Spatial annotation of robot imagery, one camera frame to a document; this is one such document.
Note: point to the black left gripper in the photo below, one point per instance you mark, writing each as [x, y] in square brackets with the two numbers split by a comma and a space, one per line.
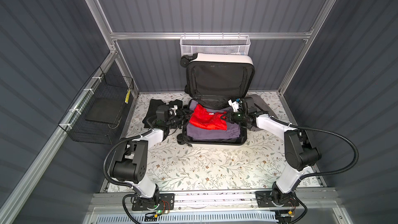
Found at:
[181, 117]

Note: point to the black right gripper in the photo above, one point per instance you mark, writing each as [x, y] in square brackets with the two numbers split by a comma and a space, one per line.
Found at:
[231, 116]

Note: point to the purple jeans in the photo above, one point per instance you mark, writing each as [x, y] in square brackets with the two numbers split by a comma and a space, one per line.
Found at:
[232, 132]

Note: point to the red garment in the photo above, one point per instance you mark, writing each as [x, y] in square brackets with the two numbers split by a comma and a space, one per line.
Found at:
[203, 119]

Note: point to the black t-shirt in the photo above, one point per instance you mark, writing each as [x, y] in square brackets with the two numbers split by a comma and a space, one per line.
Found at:
[150, 119]

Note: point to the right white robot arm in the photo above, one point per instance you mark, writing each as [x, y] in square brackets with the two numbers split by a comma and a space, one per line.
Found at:
[300, 154]

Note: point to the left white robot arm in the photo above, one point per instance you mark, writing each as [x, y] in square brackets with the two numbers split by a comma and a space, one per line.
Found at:
[126, 162]

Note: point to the grey folded towel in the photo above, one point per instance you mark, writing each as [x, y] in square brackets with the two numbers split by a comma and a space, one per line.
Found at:
[261, 105]

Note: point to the white hard-shell suitcase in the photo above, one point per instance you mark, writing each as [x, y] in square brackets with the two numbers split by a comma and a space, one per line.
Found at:
[212, 80]

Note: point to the yellow tag on basket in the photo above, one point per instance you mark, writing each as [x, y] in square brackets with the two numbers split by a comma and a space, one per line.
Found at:
[127, 97]

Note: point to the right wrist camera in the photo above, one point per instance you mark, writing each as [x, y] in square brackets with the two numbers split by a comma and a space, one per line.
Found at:
[244, 105]

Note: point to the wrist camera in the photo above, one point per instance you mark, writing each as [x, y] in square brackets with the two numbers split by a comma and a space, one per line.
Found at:
[244, 105]
[166, 112]

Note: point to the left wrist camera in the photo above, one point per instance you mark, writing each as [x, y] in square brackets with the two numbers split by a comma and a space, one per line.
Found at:
[166, 112]

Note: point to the white wire mesh basket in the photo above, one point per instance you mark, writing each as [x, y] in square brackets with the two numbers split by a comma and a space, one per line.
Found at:
[218, 46]

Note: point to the black wire mesh basket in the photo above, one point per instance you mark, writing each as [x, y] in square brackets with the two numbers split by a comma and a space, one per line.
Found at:
[99, 113]

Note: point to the white vented cable duct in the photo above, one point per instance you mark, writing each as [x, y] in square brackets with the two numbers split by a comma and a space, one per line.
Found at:
[210, 217]

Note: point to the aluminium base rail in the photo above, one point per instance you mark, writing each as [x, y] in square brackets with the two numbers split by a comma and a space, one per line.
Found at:
[315, 197]

